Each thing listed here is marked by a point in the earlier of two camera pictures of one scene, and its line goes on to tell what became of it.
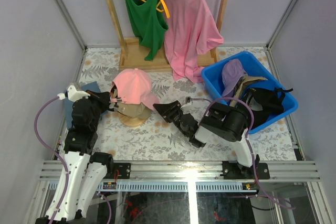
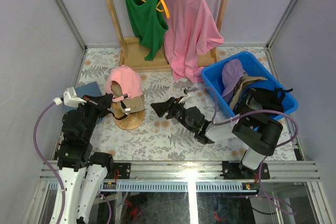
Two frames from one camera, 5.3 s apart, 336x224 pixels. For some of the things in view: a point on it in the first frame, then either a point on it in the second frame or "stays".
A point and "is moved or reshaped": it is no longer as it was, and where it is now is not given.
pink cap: x=133 y=86 is moved or reshaped
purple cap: x=232 y=72 stays
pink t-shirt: x=192 y=27 stays
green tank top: x=144 y=16 stays
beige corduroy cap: x=139 y=110 → x=135 y=104
